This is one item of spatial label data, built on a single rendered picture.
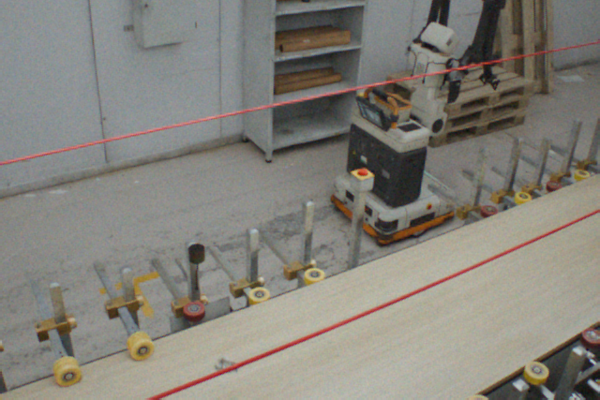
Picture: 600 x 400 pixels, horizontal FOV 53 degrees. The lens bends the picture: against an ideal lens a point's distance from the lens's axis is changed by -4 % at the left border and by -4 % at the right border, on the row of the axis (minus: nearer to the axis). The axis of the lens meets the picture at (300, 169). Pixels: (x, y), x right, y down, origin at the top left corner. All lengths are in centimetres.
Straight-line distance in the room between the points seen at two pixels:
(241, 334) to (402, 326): 58
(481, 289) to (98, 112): 326
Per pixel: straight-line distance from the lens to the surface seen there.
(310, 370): 216
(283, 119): 561
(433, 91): 423
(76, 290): 398
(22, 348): 369
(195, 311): 237
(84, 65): 475
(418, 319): 240
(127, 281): 228
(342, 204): 446
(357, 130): 424
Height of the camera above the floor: 249
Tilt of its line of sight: 29 degrees down
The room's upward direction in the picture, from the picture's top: 3 degrees clockwise
